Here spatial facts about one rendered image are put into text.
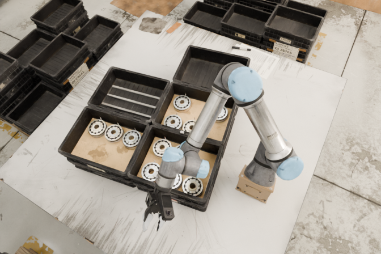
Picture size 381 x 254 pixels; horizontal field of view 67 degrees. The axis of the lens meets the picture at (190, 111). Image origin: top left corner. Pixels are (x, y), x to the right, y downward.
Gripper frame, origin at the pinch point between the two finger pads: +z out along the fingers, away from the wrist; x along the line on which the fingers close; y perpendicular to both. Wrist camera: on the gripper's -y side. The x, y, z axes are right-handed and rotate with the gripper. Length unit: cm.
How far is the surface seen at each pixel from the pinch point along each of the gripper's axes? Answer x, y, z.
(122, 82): 7, 86, -42
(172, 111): -18, 55, -37
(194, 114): -29, 48, -40
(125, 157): 4.8, 45.8, -9.9
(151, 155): -7.0, 40.5, -15.2
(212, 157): -34.1, 24.9, -24.5
